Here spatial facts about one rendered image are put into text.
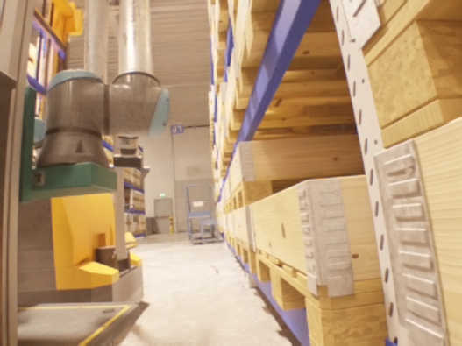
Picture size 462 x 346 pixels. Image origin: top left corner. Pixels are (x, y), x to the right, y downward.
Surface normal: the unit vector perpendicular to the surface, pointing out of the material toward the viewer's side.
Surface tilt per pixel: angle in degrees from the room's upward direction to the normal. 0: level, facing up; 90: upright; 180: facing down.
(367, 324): 90
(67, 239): 90
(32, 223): 90
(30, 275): 90
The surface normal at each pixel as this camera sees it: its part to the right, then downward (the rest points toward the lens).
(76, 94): 0.38, -0.23
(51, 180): -0.06, -0.18
